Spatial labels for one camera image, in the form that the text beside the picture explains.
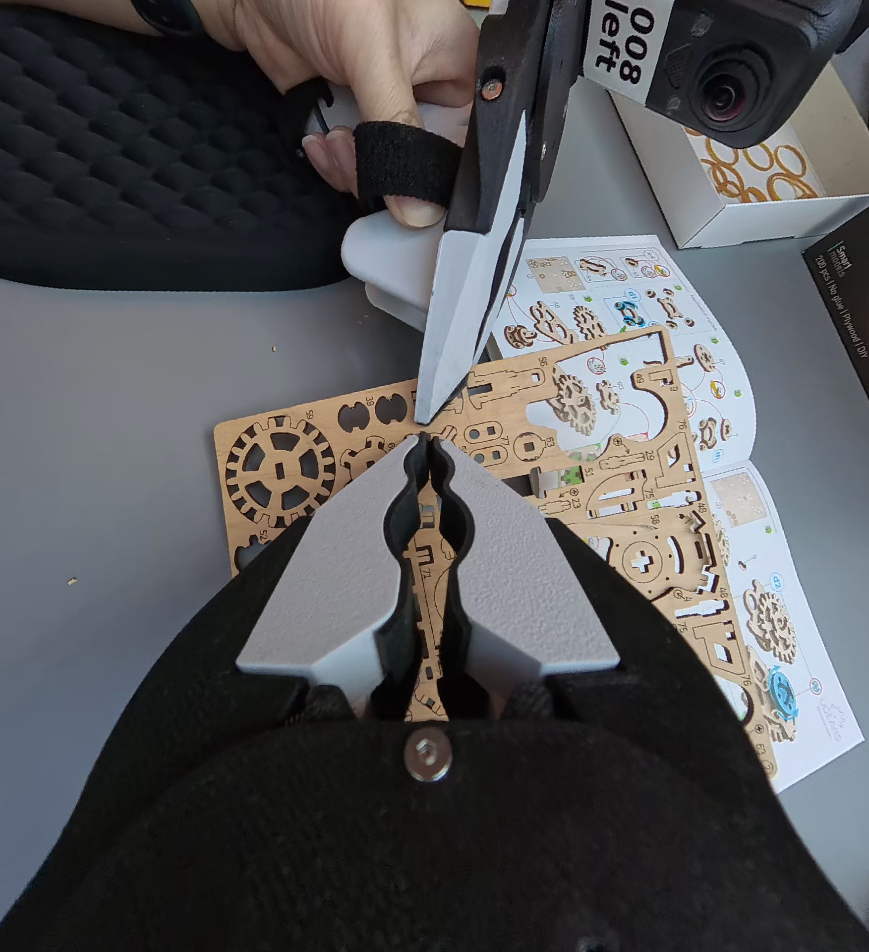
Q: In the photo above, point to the person's left hand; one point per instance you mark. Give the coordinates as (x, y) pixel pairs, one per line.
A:
(345, 52)

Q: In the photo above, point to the pile of tan rubber bands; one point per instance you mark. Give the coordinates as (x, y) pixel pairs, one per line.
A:
(735, 190)

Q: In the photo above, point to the wooden puzzle parts sheet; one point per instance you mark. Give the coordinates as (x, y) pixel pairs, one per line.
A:
(590, 543)

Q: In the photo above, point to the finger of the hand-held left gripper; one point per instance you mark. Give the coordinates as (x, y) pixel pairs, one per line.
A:
(525, 238)
(456, 312)

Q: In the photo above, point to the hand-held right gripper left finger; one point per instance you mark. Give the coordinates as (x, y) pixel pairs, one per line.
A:
(330, 580)

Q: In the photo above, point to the grey desk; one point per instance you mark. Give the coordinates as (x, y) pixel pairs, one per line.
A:
(107, 446)

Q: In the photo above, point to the illustrated instruction booklet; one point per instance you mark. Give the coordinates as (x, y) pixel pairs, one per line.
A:
(813, 632)

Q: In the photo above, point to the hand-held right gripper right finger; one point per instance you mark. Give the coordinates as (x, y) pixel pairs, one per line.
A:
(531, 580)

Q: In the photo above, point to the black quilted cushion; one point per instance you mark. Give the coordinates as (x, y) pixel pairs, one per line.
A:
(107, 149)

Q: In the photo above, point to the white cardboard box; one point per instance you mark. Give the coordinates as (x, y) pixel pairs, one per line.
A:
(739, 223)

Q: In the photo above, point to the black wristband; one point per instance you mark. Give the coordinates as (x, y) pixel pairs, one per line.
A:
(166, 15)

